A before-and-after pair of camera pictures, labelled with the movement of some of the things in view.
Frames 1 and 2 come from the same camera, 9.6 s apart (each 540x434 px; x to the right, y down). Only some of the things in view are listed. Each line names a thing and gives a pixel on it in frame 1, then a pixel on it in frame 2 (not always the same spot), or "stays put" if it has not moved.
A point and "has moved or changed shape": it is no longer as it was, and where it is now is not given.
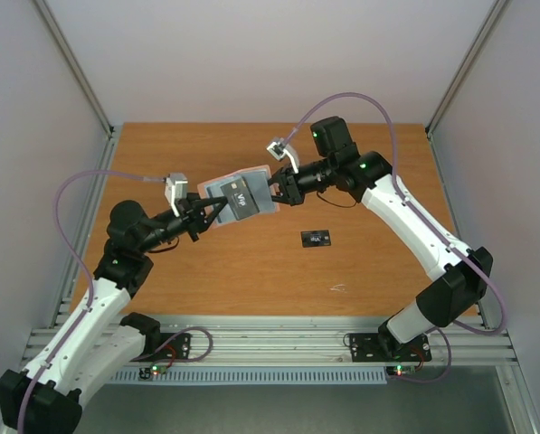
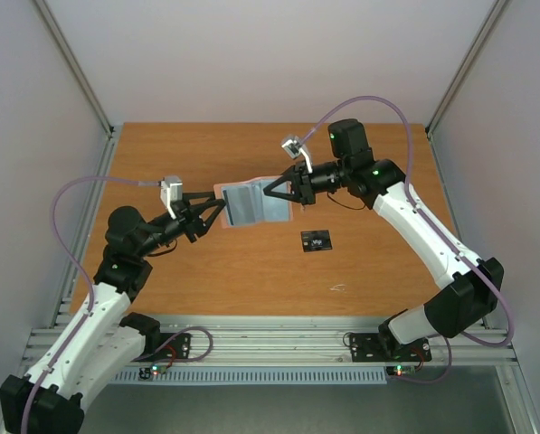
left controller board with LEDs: [156, 369] stays put
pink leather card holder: [260, 184] has moved or changed shape
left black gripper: [194, 212] stays put
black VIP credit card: [317, 238] has moved or changed shape
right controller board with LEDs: [400, 370] stays put
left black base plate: [171, 345] stays put
